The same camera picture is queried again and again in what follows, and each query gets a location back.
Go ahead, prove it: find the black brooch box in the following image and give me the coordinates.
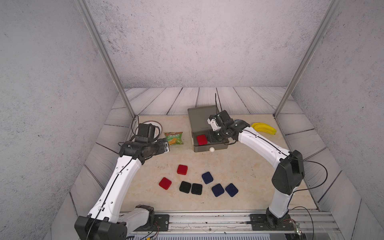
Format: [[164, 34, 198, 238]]
[[179, 181, 192, 194], [191, 183, 203, 196]]

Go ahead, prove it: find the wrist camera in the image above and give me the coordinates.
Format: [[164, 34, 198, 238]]
[[135, 123, 159, 144], [207, 116, 221, 132]]

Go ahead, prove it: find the three-tier drawer cabinet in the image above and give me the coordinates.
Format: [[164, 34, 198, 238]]
[[188, 105, 228, 153]]

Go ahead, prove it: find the right frame post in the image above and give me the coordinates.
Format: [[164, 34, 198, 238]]
[[273, 0, 342, 120]]

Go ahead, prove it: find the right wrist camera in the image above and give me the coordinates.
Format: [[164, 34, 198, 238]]
[[207, 116, 221, 132]]

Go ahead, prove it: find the left frame post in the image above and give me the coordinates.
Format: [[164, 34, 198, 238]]
[[75, 0, 135, 118]]

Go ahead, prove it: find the red brooch box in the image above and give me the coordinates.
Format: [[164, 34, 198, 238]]
[[159, 177, 172, 190], [196, 135, 208, 146], [177, 165, 188, 176]]

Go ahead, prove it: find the round patterned plate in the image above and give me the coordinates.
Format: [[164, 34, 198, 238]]
[[144, 121, 163, 137]]

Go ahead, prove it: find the navy brooch box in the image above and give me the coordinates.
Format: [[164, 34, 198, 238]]
[[225, 183, 239, 198], [211, 184, 225, 197], [202, 172, 214, 185]]

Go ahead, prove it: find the green snack bag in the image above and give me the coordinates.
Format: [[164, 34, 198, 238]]
[[165, 132, 184, 146]]

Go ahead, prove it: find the frame post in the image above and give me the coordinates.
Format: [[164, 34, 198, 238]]
[[75, 0, 135, 118], [273, 0, 342, 120]]

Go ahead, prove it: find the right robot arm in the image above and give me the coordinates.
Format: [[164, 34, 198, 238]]
[[207, 111, 305, 230]]

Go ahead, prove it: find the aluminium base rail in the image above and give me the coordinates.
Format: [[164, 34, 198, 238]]
[[129, 208, 344, 240]]

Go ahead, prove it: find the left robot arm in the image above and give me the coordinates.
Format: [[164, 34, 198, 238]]
[[75, 138, 170, 240]]

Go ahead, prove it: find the yellow banana bunch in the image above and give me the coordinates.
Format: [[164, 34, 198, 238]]
[[251, 123, 277, 135]]

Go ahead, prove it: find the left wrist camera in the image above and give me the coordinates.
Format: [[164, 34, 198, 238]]
[[135, 123, 159, 144]]

